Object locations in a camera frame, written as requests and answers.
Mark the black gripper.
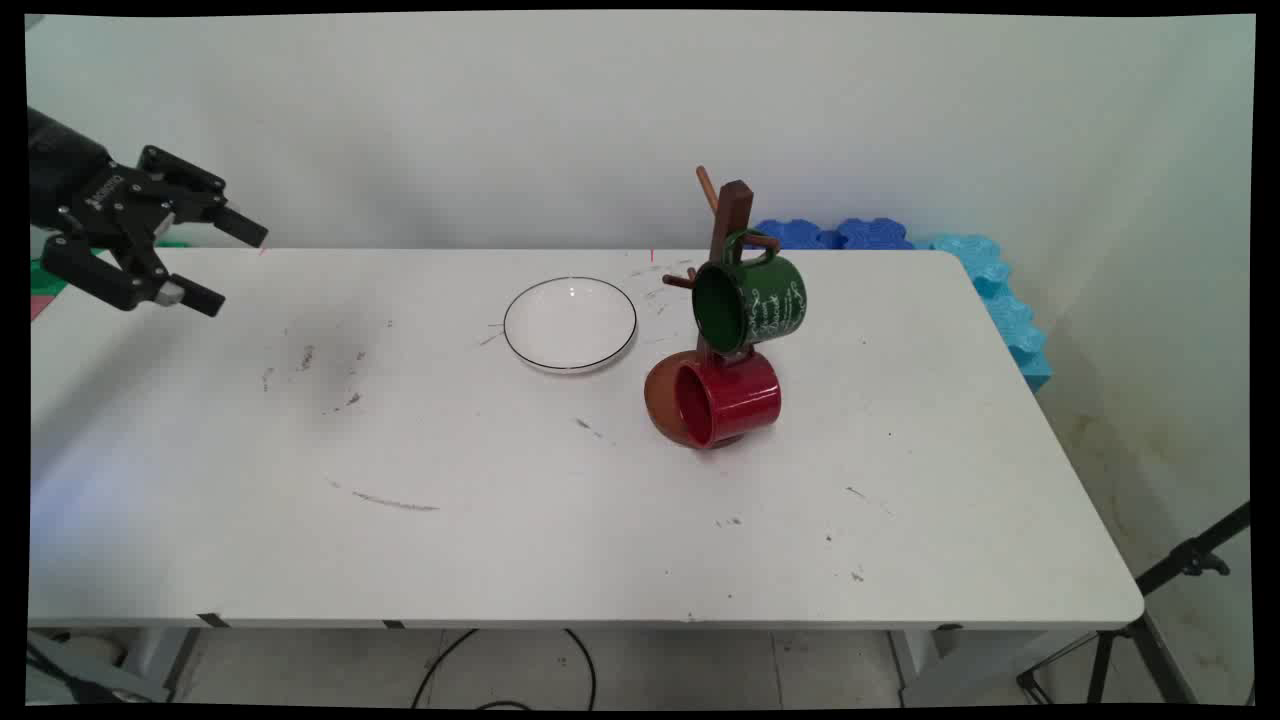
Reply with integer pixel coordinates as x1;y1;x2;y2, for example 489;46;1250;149
28;105;270;319

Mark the green enamel mug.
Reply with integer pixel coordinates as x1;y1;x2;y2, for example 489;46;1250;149
691;229;808;355

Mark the white plate with black rim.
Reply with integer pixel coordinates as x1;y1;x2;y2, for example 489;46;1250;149
502;276;639;374

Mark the white table leg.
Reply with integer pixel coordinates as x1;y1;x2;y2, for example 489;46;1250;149
120;628;203;704
888;627;1051;707

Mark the brown wooden mug tree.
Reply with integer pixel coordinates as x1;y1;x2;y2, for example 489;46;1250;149
643;165;782;451

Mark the red ceramic mug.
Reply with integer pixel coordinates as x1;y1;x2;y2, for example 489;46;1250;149
672;350;782;449

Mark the dark blue foam mat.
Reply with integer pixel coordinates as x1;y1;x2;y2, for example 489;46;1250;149
750;217;917;251

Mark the light blue foam mat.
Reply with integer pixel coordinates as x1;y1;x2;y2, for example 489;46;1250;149
912;233;1054;393

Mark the black tripod stand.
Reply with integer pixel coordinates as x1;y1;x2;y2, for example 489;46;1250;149
1016;500;1252;706

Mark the black cable on floor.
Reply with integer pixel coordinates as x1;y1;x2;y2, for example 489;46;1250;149
411;628;599;712

